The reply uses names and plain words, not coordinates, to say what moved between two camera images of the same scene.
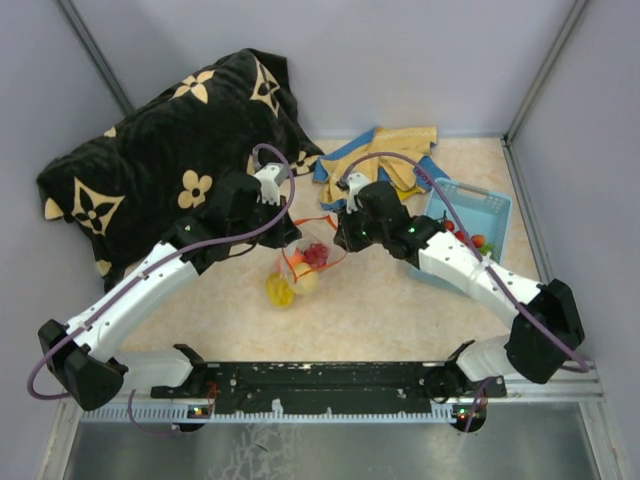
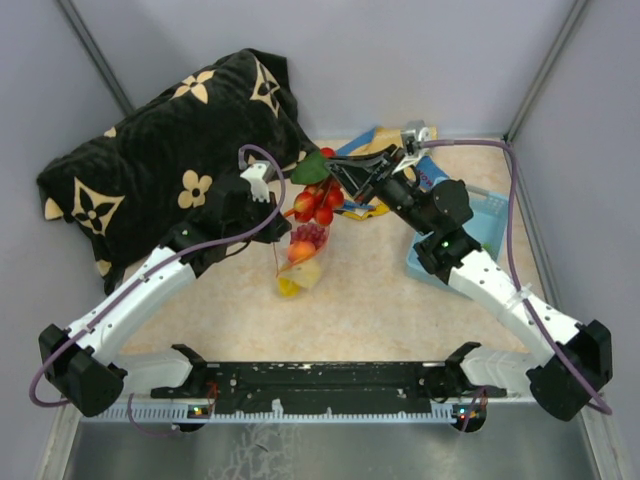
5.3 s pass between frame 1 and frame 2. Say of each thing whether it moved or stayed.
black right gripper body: moved
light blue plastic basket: stayed
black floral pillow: stayed
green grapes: stayed
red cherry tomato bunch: moved
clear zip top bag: moved
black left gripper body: stayed
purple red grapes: moved
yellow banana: moved
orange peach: moved
